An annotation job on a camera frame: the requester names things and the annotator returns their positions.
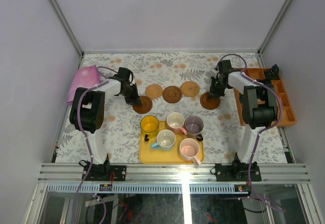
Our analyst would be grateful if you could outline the brown wooden coaster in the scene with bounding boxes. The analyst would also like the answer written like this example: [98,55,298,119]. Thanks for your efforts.
[162,86,182,104]
[200,92,220,110]
[133,95,152,114]

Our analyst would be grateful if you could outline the woven rattan coaster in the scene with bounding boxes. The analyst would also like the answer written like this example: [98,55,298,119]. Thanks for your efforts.
[181,81,200,97]
[145,84,163,99]

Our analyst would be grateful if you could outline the purple mug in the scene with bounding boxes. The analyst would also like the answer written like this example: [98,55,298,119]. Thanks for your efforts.
[184,116,204,142]

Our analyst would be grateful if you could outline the pink mug cream inside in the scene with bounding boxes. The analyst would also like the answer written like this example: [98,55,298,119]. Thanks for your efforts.
[166,112,187,135]

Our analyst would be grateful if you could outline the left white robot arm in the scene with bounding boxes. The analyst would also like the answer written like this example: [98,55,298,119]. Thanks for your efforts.
[69,67,142,181]

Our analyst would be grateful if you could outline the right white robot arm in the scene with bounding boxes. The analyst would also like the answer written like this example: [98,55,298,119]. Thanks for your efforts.
[208,60,278,181]

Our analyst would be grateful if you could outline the yellow glass mug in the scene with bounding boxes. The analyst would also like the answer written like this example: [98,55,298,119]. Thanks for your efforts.
[140,115,159,142]

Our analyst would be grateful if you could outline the pink star cloth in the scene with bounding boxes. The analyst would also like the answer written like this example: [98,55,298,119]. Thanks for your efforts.
[67,65,101,105]

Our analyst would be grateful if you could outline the light blue mug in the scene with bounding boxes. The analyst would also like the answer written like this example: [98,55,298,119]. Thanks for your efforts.
[151,130,176,151]

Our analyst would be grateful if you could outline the dark rolled item far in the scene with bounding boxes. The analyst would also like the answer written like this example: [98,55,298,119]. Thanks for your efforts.
[264,64,279,80]

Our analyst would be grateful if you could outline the pink mug front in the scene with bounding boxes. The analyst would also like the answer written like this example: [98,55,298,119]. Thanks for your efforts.
[179,138,202,166]

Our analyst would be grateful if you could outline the yellow plastic tray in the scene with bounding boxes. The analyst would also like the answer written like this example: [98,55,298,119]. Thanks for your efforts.
[139,121,194,165]

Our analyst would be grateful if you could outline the orange wooden compartment box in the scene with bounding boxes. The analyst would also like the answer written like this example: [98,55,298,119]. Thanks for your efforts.
[233,68,297,127]

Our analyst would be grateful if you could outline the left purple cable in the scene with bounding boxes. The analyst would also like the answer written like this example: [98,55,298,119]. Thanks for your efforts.
[72,66,120,224]

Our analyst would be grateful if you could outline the purple cable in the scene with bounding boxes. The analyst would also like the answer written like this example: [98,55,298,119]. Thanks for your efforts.
[218,53,285,221]
[72,66,120,224]

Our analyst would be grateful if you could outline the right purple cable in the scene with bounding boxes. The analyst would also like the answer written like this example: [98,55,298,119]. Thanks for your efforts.
[218,53,285,221]

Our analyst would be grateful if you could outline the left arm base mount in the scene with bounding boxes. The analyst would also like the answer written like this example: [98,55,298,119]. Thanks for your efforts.
[78,157,127,182]

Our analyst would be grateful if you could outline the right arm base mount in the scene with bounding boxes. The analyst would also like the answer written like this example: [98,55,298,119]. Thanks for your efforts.
[210,154,262,182]

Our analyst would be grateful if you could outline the aluminium front rail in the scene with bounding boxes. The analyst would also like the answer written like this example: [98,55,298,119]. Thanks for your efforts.
[38,163,312,194]

